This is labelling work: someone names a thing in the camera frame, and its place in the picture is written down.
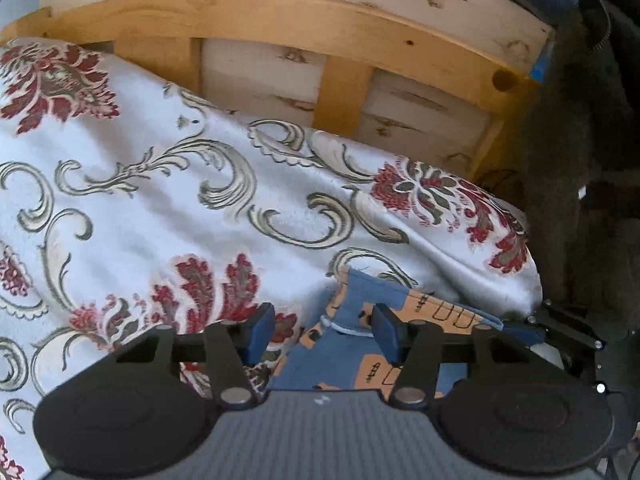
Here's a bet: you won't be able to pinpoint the blue tape piece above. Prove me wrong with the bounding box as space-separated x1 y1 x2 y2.
529 40 555 83

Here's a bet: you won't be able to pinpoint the blue pants with orange print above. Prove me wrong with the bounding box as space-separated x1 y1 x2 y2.
267 267 506 403

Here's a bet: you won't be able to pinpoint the dark fuzzy cloth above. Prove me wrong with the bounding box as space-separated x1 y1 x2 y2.
517 0 640 311

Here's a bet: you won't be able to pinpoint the white floral blanket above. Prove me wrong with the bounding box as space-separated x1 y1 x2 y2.
0 37 545 480

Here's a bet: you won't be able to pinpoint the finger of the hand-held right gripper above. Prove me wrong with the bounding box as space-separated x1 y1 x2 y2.
541 300 607 352
502 316 568 361

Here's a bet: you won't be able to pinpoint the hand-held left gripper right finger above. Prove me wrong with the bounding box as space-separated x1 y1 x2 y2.
371 302 538 409

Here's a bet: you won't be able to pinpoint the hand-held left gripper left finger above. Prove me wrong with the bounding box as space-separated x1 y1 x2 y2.
116 302 277 409

